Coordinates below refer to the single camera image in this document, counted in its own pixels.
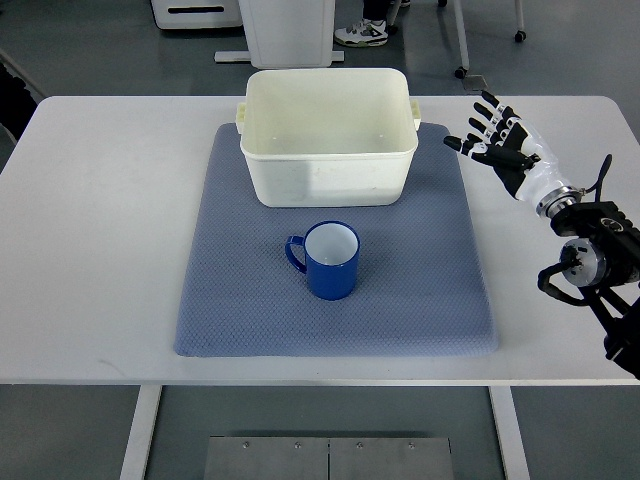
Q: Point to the white plastic box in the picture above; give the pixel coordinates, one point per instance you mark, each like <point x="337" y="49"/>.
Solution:
<point x="328" y="137"/>

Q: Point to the right white table leg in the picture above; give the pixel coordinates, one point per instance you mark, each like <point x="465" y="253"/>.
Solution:
<point x="508" y="433"/>

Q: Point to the white pedestal column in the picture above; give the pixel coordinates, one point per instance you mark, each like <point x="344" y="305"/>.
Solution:
<point x="286" y="34"/>

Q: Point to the white green sneaker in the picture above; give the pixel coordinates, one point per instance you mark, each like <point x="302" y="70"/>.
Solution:
<point x="365" y="33"/>

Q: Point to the blue enamel mug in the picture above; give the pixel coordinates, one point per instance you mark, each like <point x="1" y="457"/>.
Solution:
<point x="328" y="255"/>

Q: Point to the white cabinet with slot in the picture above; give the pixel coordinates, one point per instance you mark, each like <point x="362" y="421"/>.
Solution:
<point x="196" y="14"/>

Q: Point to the blue textured mat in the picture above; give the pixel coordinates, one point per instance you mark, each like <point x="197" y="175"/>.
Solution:
<point x="397" y="280"/>

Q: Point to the white table leg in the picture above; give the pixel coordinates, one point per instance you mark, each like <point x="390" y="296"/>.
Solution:
<point x="141" y="433"/>
<point x="508" y="433"/>

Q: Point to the dark object at left edge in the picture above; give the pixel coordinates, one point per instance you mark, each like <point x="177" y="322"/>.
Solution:
<point x="20" y="94"/>

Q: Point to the left white table leg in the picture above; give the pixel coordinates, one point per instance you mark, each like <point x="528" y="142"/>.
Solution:
<point x="141" y="433"/>

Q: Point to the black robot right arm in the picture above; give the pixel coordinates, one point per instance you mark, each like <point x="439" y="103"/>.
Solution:
<point x="602" y="253"/>

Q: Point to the white rolling stand leg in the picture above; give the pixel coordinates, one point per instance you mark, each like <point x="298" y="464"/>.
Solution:
<point x="462" y="72"/>

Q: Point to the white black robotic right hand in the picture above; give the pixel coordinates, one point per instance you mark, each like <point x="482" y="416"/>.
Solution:
<point x="512" y="147"/>

